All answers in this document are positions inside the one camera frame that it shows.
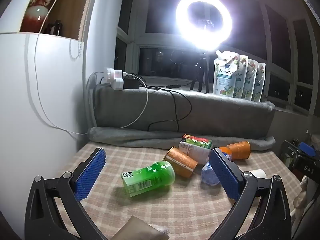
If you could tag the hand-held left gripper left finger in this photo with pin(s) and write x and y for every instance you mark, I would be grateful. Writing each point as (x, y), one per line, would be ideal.
(91, 172)

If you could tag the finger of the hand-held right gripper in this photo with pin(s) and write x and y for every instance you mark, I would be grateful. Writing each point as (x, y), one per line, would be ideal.
(290, 148)
(308, 150)

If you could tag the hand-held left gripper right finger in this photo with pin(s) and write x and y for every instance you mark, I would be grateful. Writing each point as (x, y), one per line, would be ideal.
(225, 176)

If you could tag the clear blue plastic cup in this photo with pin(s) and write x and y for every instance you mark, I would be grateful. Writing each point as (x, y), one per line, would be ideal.
(208, 173)

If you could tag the orange round cup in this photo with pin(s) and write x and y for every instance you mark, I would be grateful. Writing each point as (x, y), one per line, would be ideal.
(226, 152)

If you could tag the orange patterned paper cup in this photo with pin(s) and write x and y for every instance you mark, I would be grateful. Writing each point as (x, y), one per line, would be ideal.
(240, 150)
(181, 161)

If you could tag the white paper cup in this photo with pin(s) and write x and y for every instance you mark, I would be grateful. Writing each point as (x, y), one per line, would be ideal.
(257, 173)

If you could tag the cream plush toy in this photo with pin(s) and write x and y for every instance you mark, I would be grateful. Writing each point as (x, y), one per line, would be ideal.
(300, 195)

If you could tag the plaid cloth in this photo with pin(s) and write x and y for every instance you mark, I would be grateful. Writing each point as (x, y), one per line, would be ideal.
(175, 210)

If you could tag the grey blanket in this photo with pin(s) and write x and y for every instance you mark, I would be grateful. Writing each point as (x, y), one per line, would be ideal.
(200, 115)

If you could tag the white cabinet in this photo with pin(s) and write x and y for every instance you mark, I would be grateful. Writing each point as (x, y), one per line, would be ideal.
(37, 105)

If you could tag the white power strip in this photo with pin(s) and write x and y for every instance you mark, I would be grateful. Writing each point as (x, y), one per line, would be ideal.
(113, 77)

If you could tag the white refill pouch with spout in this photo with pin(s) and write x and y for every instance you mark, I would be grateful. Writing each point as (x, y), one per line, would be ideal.
(225, 75)

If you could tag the black power adapter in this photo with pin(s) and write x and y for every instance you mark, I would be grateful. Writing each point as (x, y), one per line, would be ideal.
(131, 82)

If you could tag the black tripod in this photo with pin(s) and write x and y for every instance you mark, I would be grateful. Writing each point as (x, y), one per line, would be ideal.
(200, 72)

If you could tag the dark jar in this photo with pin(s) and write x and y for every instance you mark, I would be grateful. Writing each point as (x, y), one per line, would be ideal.
(53, 27)

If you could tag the red ceramic vase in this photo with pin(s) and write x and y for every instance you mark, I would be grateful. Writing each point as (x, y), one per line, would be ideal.
(37, 7)

